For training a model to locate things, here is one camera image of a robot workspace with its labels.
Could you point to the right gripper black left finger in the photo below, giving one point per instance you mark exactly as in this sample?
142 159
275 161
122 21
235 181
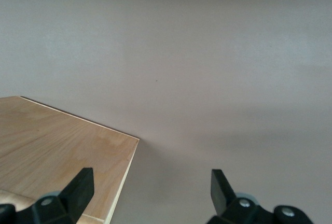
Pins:
72 198

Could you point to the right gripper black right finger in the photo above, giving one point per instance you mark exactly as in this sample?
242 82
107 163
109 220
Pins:
225 203

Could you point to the light wooden drawer cabinet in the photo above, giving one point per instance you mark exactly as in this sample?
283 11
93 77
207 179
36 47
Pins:
64 143

